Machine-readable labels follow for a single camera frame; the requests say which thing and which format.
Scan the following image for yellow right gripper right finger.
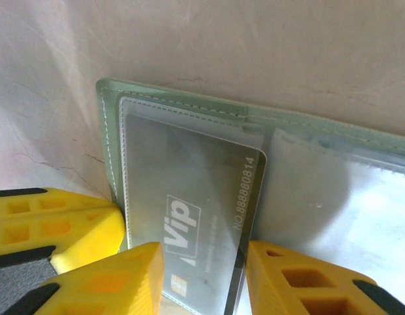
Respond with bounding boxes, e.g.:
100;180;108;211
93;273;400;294
244;240;405;315

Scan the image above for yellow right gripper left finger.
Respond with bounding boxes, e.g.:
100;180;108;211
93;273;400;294
0;241;165;315

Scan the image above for black VIP card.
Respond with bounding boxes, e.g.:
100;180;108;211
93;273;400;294
125;113;268;315

